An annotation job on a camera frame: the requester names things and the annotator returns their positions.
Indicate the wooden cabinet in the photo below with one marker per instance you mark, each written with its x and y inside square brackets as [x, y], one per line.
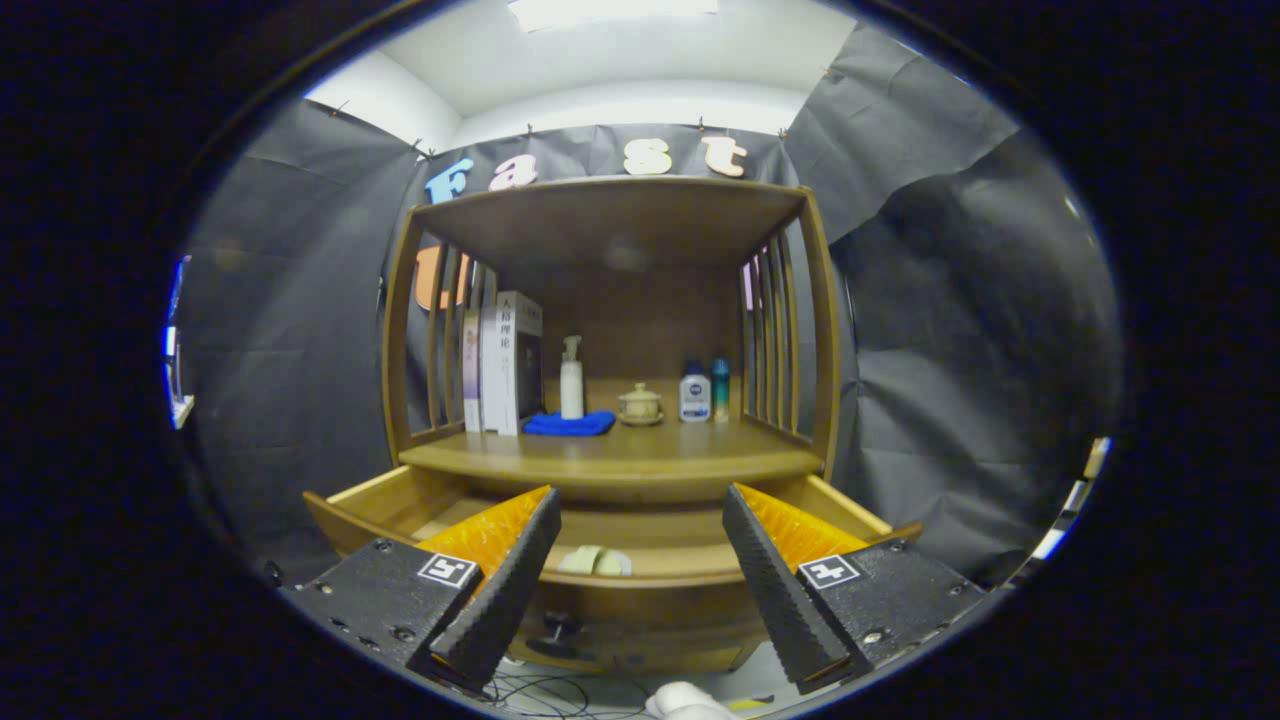
[620, 215]

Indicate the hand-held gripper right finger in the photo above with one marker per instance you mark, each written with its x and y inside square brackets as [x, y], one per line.
[775, 590]

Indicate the white pump bottle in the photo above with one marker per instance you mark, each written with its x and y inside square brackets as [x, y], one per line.
[572, 390]

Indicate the thin purple book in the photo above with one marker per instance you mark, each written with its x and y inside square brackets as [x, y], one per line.
[471, 380]

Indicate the wooden countertop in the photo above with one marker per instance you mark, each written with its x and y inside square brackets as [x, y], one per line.
[650, 452]

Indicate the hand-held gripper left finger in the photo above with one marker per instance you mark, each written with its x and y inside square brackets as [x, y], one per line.
[510, 590]

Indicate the pale green scrub brush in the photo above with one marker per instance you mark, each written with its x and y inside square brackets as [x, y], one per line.
[595, 562]

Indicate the teal slim bottle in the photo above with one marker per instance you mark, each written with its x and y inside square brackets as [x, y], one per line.
[720, 395]

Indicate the beige lidded teacup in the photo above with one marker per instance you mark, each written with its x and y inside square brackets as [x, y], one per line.
[640, 405]

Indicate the yellow floor tape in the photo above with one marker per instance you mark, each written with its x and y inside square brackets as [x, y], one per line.
[752, 704]

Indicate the white lotion bottle blue cap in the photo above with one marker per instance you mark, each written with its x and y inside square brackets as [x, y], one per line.
[694, 400]

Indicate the blue folded cloth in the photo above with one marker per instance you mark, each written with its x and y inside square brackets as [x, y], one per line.
[568, 425]

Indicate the thin white book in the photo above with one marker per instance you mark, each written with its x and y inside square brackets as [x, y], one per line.
[489, 380]

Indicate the thick white portrait book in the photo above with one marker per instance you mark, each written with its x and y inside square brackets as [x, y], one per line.
[512, 370]

